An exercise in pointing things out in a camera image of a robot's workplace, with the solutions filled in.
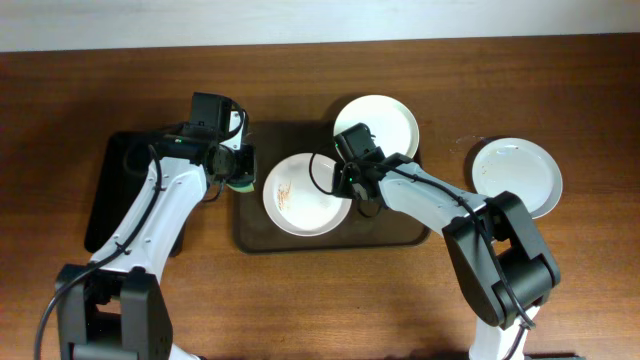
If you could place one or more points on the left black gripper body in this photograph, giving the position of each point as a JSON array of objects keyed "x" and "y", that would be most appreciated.
[{"x": 245, "y": 167}]

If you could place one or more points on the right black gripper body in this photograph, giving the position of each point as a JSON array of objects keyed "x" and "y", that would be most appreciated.
[{"x": 342, "y": 181}]

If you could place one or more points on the yellow green sponge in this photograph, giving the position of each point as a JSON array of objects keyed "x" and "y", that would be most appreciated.
[{"x": 243, "y": 188}]

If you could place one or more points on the white plate with stains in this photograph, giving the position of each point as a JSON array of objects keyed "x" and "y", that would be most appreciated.
[{"x": 521, "y": 167}]

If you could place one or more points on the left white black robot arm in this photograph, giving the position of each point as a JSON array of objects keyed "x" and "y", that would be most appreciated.
[{"x": 112, "y": 307}]

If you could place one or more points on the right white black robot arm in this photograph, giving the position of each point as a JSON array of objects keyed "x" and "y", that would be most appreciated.
[{"x": 504, "y": 268}]

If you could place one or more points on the brown translucent tray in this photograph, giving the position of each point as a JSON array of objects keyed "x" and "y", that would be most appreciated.
[{"x": 255, "y": 233}]

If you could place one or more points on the black rectangular tray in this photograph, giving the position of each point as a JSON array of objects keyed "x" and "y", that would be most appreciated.
[{"x": 122, "y": 176}]

